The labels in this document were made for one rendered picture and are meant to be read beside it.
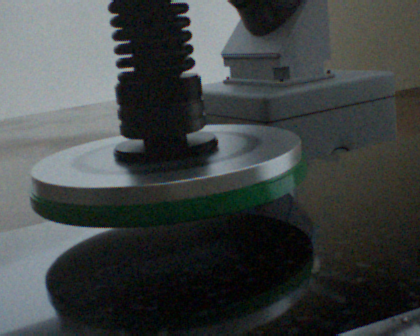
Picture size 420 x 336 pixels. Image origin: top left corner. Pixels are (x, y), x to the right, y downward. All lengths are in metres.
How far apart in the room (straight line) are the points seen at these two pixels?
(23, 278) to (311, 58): 1.22
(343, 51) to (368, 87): 5.35
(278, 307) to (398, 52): 7.17
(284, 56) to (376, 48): 5.75
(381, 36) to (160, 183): 6.93
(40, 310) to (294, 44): 1.23
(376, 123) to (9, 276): 1.26
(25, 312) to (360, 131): 1.26
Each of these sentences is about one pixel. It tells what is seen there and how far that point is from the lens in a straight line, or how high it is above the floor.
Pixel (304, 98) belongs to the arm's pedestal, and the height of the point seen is 0.83.
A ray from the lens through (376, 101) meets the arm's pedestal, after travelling 1.61.
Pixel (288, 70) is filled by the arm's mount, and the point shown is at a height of 0.88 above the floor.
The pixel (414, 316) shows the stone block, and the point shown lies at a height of 0.87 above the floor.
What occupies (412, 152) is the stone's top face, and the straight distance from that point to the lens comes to 0.69.
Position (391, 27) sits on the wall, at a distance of 7.42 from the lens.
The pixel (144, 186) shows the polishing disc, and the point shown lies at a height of 0.93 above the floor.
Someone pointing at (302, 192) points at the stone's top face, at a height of 0.87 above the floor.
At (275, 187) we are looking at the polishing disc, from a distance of 0.44.
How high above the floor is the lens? 1.03
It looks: 13 degrees down
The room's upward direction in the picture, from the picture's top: 6 degrees counter-clockwise
